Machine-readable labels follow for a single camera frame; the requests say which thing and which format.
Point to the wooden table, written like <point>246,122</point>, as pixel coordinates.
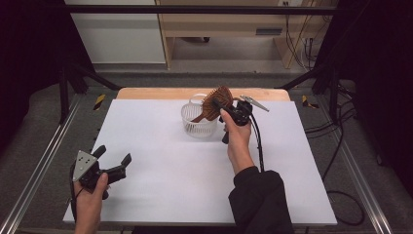
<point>156,93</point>

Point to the white power strip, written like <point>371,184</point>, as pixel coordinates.
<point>292,2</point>

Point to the person's left hand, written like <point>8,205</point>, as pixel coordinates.
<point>89,201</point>

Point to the white table sheet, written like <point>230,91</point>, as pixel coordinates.
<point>168,169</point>

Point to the black horizontal frame bar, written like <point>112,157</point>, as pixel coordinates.
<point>195,9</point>

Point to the black frame strut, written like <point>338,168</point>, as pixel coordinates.
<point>311,76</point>
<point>84,76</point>

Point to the white cabinet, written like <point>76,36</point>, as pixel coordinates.
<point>120,39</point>

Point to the light wooden desk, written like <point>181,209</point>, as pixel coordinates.
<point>224,22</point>

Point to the black curtain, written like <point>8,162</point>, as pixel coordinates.
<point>29,65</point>
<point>376,65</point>

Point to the white slotted plastic basket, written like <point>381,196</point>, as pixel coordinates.
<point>198,128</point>

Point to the person's right hand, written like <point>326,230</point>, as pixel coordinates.
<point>238,143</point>

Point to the wooden hairbrush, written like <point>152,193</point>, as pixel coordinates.
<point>217,100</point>

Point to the aluminium rail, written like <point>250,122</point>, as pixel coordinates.
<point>367,195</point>
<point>35,175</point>

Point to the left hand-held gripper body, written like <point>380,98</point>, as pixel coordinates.
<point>85,165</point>

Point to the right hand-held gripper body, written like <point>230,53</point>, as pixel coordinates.
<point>242,113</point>

